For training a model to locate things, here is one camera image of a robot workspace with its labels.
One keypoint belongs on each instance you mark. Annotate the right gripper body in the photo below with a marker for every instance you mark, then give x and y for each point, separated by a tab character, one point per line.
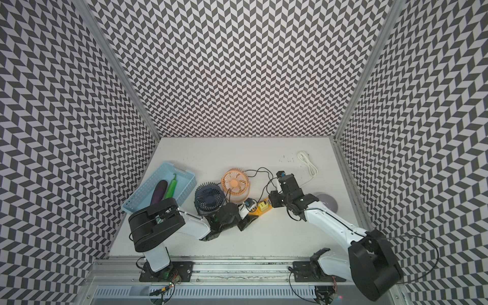
277	199

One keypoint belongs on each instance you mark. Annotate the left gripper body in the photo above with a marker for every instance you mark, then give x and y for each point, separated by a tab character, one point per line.
244	223

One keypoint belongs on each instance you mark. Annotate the orange power strip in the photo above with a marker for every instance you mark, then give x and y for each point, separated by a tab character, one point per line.
256	214

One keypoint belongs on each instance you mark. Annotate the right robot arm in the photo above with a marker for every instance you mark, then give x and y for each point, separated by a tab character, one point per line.
366	258

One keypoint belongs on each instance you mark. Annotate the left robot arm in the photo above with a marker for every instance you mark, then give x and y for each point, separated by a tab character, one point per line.
151	226

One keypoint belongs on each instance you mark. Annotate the orange desk fan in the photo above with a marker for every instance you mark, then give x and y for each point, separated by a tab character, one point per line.
236	185

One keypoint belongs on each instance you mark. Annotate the dark blue desk fan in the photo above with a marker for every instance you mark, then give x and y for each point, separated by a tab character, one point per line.
208	198

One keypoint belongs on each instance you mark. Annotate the yellow USB charger plug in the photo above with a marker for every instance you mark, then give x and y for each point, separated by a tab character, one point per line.
263	207

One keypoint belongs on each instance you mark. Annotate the purple bowl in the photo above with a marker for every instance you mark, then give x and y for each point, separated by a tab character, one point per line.
328	201

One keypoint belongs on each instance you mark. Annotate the green cucumber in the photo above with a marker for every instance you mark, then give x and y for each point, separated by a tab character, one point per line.
171	188

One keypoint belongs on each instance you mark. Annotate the purple eggplant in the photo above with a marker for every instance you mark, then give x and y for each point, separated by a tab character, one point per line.
159	192

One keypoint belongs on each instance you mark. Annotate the light blue plastic basket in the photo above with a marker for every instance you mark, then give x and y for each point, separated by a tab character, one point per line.
141	198

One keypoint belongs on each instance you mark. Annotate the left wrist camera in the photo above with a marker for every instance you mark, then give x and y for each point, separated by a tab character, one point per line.
249	205

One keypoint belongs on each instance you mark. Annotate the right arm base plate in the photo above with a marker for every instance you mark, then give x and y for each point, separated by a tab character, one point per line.
307	271

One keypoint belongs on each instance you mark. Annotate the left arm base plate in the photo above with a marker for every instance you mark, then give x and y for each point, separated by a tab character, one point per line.
176	272

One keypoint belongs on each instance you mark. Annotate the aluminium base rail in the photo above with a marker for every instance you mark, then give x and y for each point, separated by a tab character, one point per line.
215	280

